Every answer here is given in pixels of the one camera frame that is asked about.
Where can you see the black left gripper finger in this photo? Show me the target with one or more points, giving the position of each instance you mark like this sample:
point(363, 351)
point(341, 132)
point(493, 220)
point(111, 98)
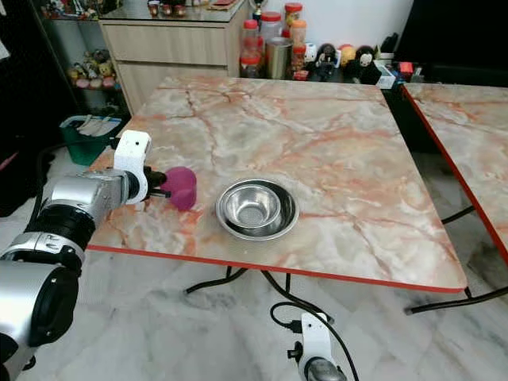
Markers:
point(165, 193)
point(163, 174)

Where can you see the purple plastic cup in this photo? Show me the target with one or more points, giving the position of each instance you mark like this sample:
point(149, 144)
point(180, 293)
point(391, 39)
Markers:
point(182, 188)

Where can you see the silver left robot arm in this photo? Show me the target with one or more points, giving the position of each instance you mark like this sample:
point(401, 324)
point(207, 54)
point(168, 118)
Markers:
point(40, 286)

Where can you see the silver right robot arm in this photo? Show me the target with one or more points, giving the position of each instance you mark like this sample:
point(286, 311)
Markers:
point(325, 371)

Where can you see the green plastic basket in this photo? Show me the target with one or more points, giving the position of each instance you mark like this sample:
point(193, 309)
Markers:
point(87, 143)

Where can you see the stainless steel bowl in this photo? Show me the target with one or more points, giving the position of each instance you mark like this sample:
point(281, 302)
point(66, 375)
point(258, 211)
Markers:
point(257, 209)

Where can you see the light wooden drawer cabinet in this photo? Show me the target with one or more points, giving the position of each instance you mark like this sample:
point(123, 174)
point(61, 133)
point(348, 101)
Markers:
point(175, 51)

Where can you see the marble top folding table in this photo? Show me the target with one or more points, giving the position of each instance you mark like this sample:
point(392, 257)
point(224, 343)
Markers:
point(286, 131)
point(468, 151)

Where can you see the glass display shelf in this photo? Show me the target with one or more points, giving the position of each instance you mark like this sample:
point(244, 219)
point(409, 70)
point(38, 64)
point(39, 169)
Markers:
point(83, 59)

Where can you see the tall red lid jar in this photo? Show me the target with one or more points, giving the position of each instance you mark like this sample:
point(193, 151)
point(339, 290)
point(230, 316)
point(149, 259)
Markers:
point(251, 48)

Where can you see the steel tumbler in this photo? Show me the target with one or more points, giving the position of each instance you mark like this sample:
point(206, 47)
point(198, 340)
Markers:
point(279, 57)

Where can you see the clear red lid jar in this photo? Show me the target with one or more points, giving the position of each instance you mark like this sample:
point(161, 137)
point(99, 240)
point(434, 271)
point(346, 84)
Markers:
point(271, 25)

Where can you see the orange red lid jar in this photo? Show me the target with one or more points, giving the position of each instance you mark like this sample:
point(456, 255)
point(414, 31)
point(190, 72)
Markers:
point(293, 14)

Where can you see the yellow round toy figurine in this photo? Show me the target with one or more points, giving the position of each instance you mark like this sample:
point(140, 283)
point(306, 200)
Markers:
point(346, 54)

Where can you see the black television screen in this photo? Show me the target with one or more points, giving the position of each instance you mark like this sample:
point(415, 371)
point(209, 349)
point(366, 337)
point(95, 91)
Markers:
point(460, 32)

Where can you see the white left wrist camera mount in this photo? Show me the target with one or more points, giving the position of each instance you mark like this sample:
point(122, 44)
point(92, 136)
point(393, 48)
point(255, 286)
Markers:
point(132, 152)

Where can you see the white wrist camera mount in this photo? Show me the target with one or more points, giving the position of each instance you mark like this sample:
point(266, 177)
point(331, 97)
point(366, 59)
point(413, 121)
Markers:
point(132, 152)
point(316, 340)

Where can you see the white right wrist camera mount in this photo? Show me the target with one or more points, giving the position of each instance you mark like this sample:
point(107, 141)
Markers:
point(316, 340)

